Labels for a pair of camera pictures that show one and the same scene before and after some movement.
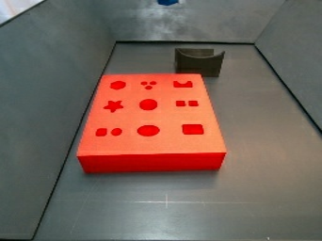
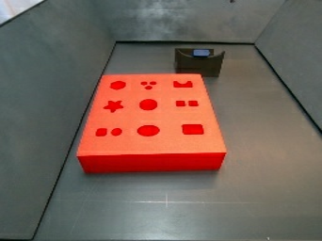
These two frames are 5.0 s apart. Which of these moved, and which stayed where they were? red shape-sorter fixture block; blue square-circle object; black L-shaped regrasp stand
Moved: blue square-circle object
Stayed: black L-shaped regrasp stand; red shape-sorter fixture block
